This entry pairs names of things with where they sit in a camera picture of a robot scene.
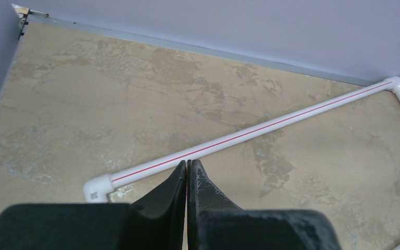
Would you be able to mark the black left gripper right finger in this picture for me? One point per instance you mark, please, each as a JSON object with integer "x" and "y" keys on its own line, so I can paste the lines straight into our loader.
{"x": 216, "y": 222}

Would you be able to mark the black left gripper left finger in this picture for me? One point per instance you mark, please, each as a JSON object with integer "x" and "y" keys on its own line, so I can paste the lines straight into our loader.
{"x": 155, "y": 221}

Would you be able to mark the white PVC pipe frame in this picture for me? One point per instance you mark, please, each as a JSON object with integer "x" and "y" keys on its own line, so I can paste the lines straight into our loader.
{"x": 337, "y": 160}

